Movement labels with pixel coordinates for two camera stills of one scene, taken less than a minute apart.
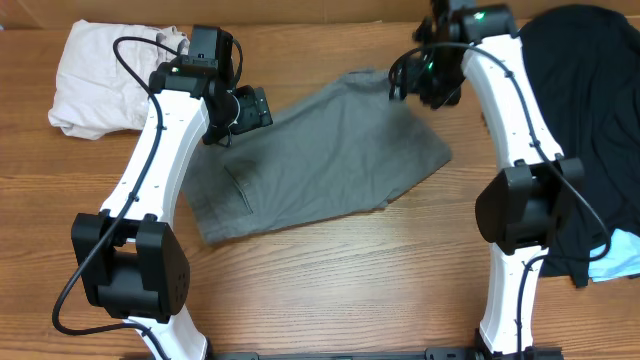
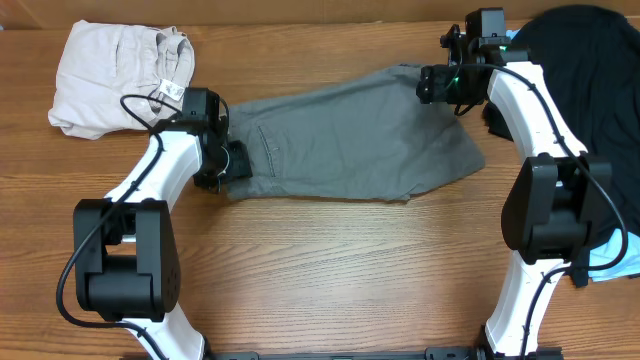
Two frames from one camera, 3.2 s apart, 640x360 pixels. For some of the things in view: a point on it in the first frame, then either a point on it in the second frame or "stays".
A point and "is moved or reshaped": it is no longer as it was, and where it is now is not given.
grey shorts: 345,147 is moved or reshaped
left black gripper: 257,114 to 241,166
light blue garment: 621,260 stays
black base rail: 430,353 stays
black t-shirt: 583,64 stays
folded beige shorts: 95,94 stays
